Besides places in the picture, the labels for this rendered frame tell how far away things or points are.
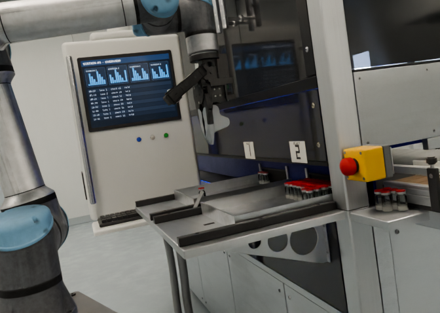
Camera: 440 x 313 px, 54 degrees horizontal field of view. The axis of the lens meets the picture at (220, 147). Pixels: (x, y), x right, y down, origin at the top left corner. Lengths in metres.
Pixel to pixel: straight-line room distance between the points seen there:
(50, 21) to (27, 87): 5.61
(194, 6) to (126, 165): 1.01
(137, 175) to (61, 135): 4.57
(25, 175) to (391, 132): 0.85
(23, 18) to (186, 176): 1.22
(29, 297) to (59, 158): 5.57
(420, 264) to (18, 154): 0.99
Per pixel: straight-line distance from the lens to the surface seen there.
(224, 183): 1.62
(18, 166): 1.01
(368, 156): 0.97
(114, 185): 1.89
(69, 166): 6.43
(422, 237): 1.23
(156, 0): 0.87
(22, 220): 0.87
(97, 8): 0.89
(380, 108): 1.12
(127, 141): 1.89
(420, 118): 1.20
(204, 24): 1.02
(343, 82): 1.06
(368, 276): 1.14
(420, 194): 1.04
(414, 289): 1.24
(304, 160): 1.19
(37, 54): 6.55
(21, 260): 0.88
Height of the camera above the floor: 1.13
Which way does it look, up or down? 3 degrees down
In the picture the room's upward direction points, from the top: 8 degrees counter-clockwise
